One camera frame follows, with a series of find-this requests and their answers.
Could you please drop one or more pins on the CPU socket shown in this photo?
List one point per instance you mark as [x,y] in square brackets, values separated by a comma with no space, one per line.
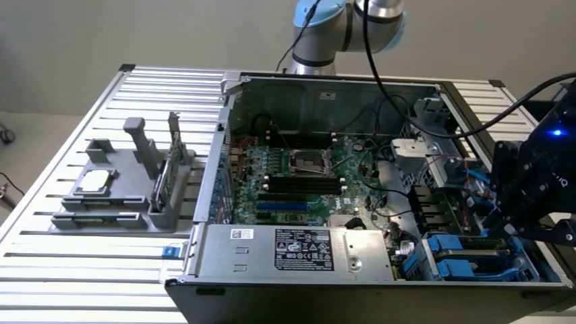
[311,162]

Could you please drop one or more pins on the green graphics card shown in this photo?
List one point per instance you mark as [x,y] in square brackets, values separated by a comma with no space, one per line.
[173,158]

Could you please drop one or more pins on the black expansion slot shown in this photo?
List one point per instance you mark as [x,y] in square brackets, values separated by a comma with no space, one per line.
[283,197]

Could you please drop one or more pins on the blue disk bay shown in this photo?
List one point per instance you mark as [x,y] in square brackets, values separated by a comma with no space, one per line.
[449,266]

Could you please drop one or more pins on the blue case latch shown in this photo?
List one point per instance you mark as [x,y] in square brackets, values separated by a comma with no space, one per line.
[171,253]

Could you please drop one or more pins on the blue expansion slot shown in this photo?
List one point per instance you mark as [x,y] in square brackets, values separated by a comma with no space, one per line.
[283,205]

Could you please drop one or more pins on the black table corner cap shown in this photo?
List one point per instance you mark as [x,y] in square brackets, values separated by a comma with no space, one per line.
[127,67]
[497,83]

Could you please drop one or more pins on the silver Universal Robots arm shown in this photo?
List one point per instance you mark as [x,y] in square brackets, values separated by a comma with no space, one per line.
[321,37]

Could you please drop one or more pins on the coin battery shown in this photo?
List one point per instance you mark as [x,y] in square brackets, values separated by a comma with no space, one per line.
[357,146]

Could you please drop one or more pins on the open black PC case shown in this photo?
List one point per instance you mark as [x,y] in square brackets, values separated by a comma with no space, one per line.
[279,303]

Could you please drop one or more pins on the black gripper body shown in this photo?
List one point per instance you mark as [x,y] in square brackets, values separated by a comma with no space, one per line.
[555,162]

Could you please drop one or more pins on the metal drive cage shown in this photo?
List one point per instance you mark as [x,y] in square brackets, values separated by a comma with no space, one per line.
[411,158]

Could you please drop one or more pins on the black chair wheel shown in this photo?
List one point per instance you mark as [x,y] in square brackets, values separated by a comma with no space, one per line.
[7,136]

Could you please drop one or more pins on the silver chipset heatsink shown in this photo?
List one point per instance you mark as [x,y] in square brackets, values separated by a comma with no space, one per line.
[341,221]

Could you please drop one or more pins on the green motherboard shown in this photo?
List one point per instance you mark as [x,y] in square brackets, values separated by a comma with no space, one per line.
[351,175]

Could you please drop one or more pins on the grey parts rack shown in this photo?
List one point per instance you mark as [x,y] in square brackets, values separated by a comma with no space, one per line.
[135,152]

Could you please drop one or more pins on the silver power supply unit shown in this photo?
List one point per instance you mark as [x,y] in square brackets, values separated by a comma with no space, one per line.
[256,256]

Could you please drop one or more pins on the black RAM slot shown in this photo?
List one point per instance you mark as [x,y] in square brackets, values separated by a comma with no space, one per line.
[305,192]
[305,187]
[305,177]
[305,182]

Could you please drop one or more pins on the silver CPU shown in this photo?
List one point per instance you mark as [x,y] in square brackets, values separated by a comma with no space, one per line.
[96,180]

